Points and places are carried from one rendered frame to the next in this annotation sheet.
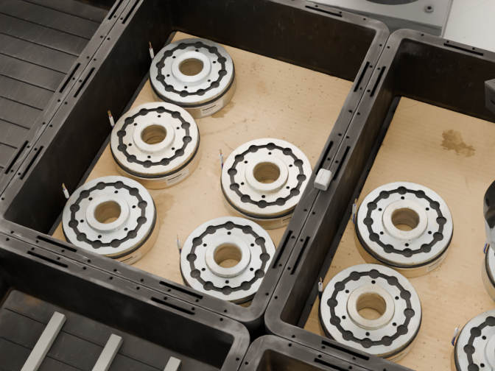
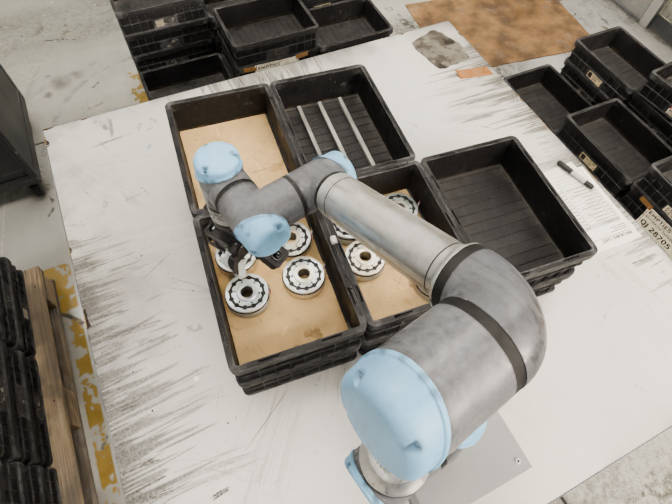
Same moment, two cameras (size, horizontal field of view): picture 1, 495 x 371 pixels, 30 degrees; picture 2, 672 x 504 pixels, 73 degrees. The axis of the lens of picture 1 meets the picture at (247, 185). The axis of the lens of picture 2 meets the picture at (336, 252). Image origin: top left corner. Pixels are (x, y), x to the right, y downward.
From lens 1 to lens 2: 0.99 m
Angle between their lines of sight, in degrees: 56
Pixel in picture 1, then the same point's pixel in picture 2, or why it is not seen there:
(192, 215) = not seen: hidden behind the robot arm
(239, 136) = (394, 275)
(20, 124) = (468, 224)
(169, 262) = not seen: hidden behind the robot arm
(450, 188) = (301, 311)
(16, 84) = (490, 236)
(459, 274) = (274, 280)
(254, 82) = (413, 302)
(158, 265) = not seen: hidden behind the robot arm
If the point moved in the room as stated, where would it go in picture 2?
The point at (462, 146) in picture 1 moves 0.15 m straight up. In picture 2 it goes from (311, 334) to (311, 309)
